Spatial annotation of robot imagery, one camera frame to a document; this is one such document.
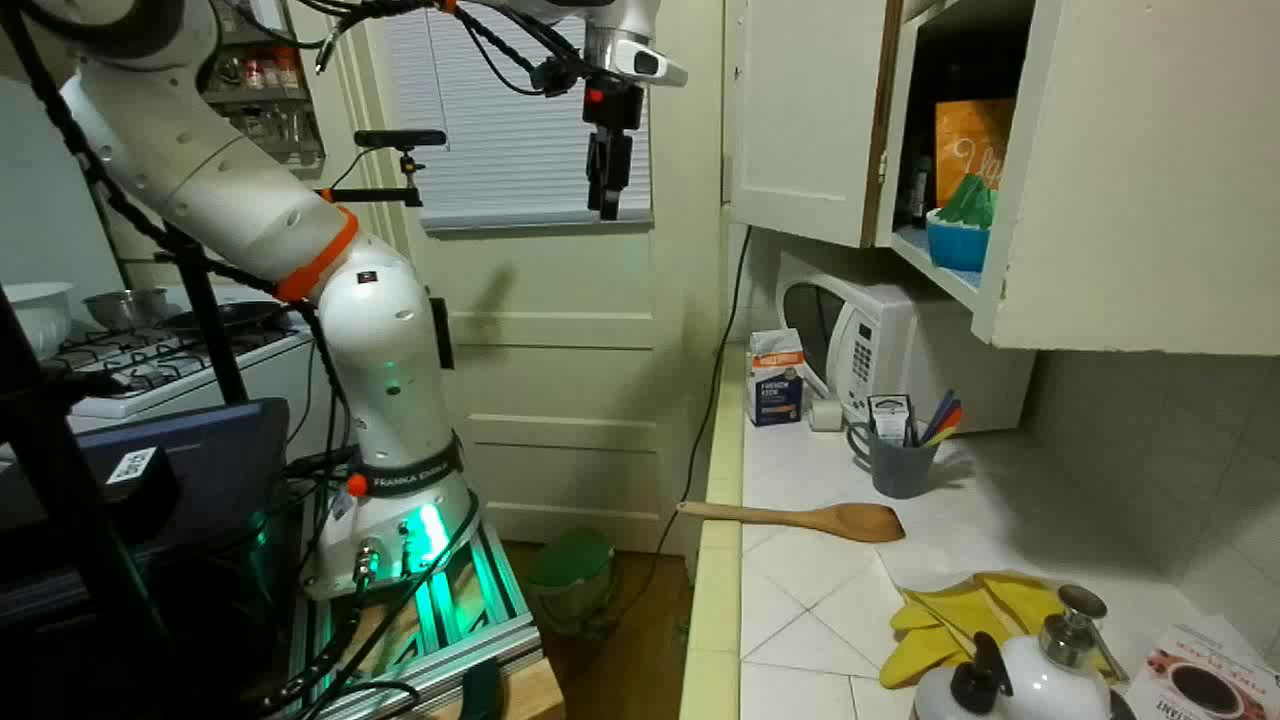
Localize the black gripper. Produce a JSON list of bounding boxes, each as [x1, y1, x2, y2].
[[580, 73, 649, 224]]

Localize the closed cream cabinet door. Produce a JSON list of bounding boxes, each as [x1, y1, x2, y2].
[[723, 0, 893, 251]]

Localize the open cream cabinet door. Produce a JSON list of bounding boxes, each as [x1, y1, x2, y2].
[[972, 0, 1280, 358]]

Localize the white window blind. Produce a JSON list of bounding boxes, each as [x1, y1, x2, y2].
[[376, 2, 657, 237]]

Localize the cream panel door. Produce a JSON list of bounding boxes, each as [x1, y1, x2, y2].
[[330, 0, 730, 552]]

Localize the small white container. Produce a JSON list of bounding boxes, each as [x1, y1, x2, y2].
[[804, 395, 853, 437]]

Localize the white microwave oven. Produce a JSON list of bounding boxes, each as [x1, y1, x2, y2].
[[772, 249, 1040, 437]]

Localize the spice rack shelf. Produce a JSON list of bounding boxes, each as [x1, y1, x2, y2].
[[194, 0, 330, 183]]

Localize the blue bowl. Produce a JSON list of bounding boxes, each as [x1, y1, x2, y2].
[[924, 208, 991, 274]]

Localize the orange box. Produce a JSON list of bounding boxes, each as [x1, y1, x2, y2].
[[933, 97, 1016, 212]]

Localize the green cloth item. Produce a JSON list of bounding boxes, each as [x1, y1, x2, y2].
[[937, 173, 1001, 232]]

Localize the green bucket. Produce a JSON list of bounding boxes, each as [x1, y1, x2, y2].
[[518, 525, 620, 636]]

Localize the dark blue pen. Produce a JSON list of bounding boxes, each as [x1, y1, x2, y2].
[[916, 389, 961, 437]]

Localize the grey utensil mug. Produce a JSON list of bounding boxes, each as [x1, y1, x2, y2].
[[844, 421, 943, 499]]

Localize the orange pen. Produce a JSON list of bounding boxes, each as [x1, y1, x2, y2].
[[920, 404, 969, 450]]

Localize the wooden spoon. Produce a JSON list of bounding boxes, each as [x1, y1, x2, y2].
[[670, 495, 907, 546]]

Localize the gas stove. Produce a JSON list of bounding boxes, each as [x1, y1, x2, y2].
[[35, 296, 314, 437]]

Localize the small grey pot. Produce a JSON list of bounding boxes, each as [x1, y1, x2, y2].
[[83, 285, 144, 336]]

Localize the yellow rubber glove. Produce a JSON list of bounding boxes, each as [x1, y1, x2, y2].
[[877, 591, 982, 691], [933, 573, 1131, 685]]

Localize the black box white label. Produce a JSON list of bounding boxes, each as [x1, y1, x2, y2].
[[94, 443, 184, 535]]

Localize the white pot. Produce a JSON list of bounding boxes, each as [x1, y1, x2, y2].
[[0, 274, 83, 355]]

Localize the magazine with coffee cup print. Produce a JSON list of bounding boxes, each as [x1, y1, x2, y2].
[[1131, 615, 1280, 720]]

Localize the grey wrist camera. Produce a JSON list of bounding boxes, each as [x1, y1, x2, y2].
[[597, 30, 692, 92]]

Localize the black power cable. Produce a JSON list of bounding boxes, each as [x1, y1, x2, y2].
[[622, 224, 757, 630]]

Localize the black stereo camera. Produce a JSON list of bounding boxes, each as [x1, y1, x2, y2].
[[323, 125, 452, 212]]

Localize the cream wall cabinet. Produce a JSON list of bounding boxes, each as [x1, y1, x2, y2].
[[870, 0, 1034, 315]]

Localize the white handled scissors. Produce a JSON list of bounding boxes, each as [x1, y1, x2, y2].
[[866, 390, 920, 450]]

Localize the black camera stand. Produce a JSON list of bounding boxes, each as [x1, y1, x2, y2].
[[162, 232, 251, 404]]

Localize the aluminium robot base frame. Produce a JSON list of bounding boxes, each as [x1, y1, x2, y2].
[[265, 513, 551, 720]]

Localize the black frame beam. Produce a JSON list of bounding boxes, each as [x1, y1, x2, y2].
[[0, 290, 184, 720]]

